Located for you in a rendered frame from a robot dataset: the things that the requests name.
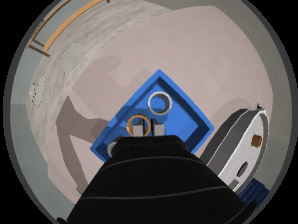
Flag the grey metal sleeve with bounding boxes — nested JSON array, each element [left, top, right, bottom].
[[148, 91, 172, 116], [108, 136, 124, 157]]

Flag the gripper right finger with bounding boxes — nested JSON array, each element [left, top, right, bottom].
[[151, 118, 164, 136]]

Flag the bronze bushing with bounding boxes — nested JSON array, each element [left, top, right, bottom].
[[127, 114, 151, 137], [251, 135, 262, 148]]

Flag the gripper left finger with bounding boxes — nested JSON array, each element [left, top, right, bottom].
[[133, 119, 145, 137]]

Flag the grey round turntable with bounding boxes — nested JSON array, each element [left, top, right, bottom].
[[200, 104, 269, 195]]

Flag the blue crate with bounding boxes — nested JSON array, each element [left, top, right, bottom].
[[90, 69, 215, 163]]

